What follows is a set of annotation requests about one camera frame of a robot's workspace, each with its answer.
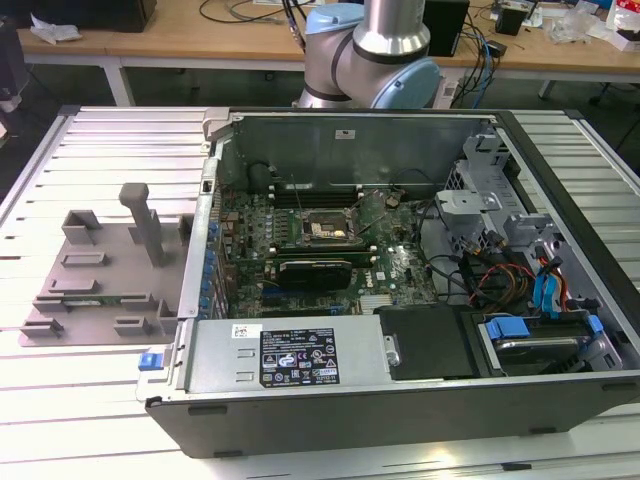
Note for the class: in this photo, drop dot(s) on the blue case latch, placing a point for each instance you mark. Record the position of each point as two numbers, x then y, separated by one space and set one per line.
150 361

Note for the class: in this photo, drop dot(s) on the black plastic shroud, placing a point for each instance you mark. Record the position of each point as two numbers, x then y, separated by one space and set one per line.
425 345

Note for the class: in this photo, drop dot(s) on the silver power supply unit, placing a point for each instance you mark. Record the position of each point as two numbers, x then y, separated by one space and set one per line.
220 360

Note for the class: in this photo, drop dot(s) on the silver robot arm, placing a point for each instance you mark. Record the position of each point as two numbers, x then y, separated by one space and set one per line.
370 35

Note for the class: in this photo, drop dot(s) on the blue board connector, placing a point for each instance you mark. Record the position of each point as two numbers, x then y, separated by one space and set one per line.
270 289

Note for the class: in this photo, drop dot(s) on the black RAM slot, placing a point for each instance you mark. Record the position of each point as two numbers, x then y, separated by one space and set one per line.
320 256
320 203
320 245
320 192
362 262
320 251
320 198
320 187

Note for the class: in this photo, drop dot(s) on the silver chipset heatsink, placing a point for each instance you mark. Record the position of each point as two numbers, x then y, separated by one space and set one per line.
377 302

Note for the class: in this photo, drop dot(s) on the black desktop box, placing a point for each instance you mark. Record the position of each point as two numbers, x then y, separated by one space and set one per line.
447 27

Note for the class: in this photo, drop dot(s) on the small black adapter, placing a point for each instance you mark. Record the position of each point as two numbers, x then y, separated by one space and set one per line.
496 48

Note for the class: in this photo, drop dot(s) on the coin cell battery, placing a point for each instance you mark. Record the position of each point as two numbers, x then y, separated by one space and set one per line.
392 200

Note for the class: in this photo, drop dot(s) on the white case sticker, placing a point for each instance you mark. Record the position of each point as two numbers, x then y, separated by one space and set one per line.
346 134

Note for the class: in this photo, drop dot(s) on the black graphics card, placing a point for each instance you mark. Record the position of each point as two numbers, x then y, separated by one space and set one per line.
315 274

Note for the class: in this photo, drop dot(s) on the hard disk blue carrier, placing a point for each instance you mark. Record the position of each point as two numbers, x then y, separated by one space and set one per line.
530 350

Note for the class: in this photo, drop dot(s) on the metal drive cage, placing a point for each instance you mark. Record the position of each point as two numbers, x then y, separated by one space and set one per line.
467 200

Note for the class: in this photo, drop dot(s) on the crumpled white paper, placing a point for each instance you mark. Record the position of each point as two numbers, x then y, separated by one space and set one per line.
52 27

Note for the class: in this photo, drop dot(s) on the black PC case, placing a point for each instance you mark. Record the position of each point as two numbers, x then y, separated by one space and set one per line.
350 425

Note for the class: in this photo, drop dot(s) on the small black device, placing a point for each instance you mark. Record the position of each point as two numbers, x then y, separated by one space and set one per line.
511 20

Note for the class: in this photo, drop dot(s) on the black expansion slot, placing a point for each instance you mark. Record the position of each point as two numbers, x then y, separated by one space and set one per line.
310 302
310 310

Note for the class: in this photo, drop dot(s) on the green RAM stick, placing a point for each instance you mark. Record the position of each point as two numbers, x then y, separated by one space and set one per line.
92 301

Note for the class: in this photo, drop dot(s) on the clear plastic bags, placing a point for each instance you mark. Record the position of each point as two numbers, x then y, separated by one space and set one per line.
575 25

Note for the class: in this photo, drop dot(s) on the green motherboard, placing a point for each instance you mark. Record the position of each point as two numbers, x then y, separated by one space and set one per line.
400 255

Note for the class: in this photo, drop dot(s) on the grey corner bracket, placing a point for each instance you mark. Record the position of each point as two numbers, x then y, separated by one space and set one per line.
217 122

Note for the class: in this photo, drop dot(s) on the wooden desk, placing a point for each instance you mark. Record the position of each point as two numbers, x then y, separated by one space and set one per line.
165 35

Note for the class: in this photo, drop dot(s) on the black equipment case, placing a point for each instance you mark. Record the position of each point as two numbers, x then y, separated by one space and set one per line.
75 12

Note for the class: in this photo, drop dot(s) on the red white package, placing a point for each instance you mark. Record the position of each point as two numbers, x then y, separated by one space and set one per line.
625 20

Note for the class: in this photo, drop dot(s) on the grey parts rack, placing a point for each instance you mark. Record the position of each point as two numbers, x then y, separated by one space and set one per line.
120 280

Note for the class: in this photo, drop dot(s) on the CPU socket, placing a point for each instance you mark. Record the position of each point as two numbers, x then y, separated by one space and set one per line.
327 231

